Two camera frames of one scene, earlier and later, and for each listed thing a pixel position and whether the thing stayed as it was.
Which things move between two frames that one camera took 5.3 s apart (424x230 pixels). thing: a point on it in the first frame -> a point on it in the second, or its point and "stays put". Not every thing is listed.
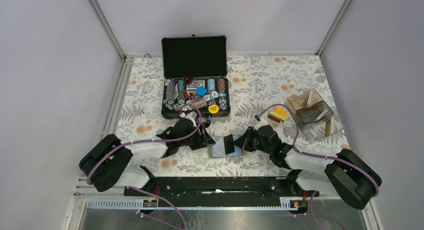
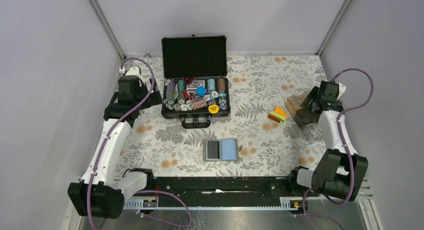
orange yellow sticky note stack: x=278 y=115 stays put
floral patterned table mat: x=259 y=86 stays put
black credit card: x=229 y=145 -> x=213 y=152
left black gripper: x=203 y=140 -> x=156 y=100
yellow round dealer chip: x=213 y=108 stays put
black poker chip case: x=194 y=69 stays put
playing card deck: x=192 y=85 stays put
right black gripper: x=244 y=141 -> x=313 y=95
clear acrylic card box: x=314 y=116 stays put
